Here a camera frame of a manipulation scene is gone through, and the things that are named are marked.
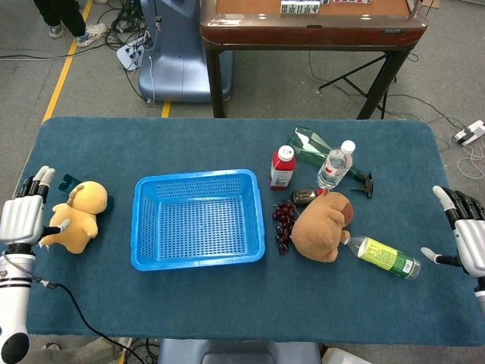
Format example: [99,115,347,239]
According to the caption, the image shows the clear bottle green label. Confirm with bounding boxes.
[343,235,421,281]

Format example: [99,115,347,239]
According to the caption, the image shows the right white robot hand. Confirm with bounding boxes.
[421,185,485,278]

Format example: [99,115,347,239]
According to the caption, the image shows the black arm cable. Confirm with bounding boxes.
[0,252,146,364]

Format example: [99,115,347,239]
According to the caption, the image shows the teal rectangular box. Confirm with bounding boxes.
[57,173,114,218]

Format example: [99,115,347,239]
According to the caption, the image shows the black floor cable bundle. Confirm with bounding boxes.
[102,0,153,52]

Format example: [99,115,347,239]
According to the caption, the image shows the white floor cable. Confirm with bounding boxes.
[456,143,485,181]

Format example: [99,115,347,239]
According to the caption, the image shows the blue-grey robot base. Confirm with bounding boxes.
[137,0,234,103]

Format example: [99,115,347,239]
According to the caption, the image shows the yellow plush duck toy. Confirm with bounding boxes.
[39,180,108,255]

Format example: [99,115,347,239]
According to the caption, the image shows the grey-blue robot torso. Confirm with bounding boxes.
[157,338,323,364]

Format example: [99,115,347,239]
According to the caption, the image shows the brown mahjong table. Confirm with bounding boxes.
[199,0,429,120]

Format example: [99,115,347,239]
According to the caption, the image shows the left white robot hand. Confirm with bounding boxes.
[0,165,72,252]

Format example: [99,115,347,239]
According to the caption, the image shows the row of mahjong tiles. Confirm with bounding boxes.
[280,0,321,15]

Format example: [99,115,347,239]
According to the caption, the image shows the brown capybara plush toy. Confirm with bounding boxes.
[290,189,355,263]

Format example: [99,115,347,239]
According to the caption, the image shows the green spray bottle black trigger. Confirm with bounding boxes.
[286,126,374,199]

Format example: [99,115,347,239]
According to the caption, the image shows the white power strip grey plug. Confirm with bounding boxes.
[452,119,485,146]

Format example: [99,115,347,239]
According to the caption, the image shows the clear water bottle red label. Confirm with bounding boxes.
[316,140,357,190]

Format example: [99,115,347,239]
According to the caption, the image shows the blue plastic mesh basket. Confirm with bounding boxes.
[130,168,266,272]

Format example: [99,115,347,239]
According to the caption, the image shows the blue table cloth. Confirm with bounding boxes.
[0,115,485,348]

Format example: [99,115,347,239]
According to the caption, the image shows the white power strip with plugs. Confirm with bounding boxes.
[115,36,148,72]

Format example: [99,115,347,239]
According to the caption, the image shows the person legs with sneakers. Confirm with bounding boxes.
[32,0,108,49]

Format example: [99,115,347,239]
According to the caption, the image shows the red juice bottle white cap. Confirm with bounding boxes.
[269,145,297,190]

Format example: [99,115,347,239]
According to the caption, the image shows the small black case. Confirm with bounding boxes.
[290,187,318,208]

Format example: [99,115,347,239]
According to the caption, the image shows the dark red grape bunch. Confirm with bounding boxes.
[271,199,299,256]

